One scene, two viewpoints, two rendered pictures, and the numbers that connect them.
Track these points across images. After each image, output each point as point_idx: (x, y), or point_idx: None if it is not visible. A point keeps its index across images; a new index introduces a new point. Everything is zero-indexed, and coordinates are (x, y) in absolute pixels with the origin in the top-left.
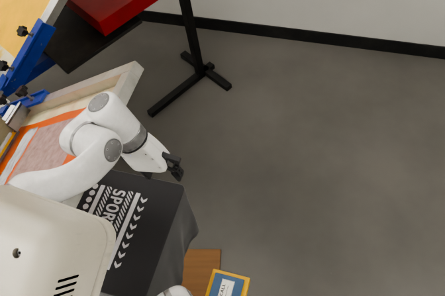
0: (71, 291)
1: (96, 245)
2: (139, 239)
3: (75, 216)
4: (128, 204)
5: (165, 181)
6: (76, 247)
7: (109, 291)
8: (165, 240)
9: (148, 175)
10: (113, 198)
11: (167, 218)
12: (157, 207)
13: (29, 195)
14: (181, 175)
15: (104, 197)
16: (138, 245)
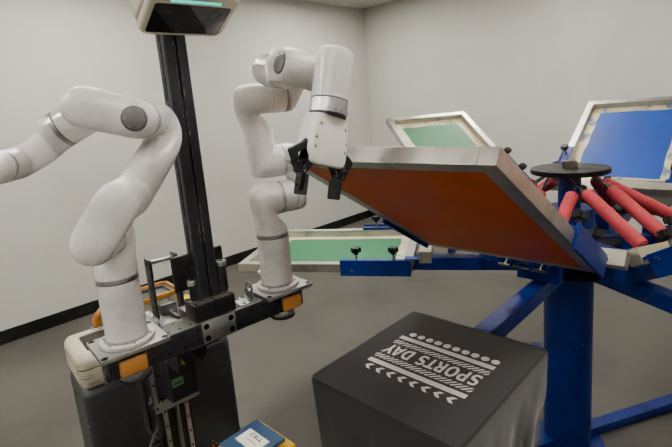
0: None
1: None
2: (390, 386)
3: None
4: (450, 384)
5: (476, 429)
6: None
7: (342, 357)
8: (372, 409)
9: (329, 192)
10: (466, 374)
11: (406, 416)
12: (430, 411)
13: None
14: (295, 186)
15: (473, 367)
16: (382, 383)
